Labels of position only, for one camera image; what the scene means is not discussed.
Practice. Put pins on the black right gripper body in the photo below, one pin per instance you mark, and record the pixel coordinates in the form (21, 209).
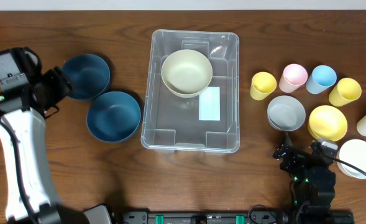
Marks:
(293, 156)

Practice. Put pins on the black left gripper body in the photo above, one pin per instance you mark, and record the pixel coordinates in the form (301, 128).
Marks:
(58, 82)

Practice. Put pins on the dark blue bowl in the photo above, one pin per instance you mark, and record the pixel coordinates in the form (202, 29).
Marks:
(114, 117)
(89, 74)

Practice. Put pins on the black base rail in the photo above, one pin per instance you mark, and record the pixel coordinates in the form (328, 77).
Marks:
(253, 217)

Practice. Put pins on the yellow plastic cup left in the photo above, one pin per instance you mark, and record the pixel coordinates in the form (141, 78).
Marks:
(263, 84)

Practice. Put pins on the pink plastic cup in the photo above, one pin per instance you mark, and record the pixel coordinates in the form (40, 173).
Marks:
(293, 76)

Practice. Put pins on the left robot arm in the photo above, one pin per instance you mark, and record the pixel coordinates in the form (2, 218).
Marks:
(31, 194)

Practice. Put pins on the yellow plastic bowl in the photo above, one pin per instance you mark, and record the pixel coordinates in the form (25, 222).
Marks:
(327, 122)

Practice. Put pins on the light blue plastic cup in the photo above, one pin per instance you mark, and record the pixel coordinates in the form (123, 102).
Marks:
(321, 78)

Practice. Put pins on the grey plastic bowl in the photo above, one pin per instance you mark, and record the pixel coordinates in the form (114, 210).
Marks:
(286, 113)

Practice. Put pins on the beige plastic bowl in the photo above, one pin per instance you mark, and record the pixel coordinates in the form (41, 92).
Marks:
(186, 73)

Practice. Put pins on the yellow plastic cup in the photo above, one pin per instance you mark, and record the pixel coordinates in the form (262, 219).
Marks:
(263, 84)
(346, 91)

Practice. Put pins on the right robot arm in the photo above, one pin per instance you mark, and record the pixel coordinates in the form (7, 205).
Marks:
(312, 183)

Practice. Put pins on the clear plastic storage container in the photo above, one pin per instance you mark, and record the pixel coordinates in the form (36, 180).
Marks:
(171, 123)

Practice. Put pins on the white plastic bowl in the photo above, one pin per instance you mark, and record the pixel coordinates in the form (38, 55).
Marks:
(354, 153)

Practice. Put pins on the yellow plastic cup right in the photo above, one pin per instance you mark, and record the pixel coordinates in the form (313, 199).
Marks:
(346, 91)

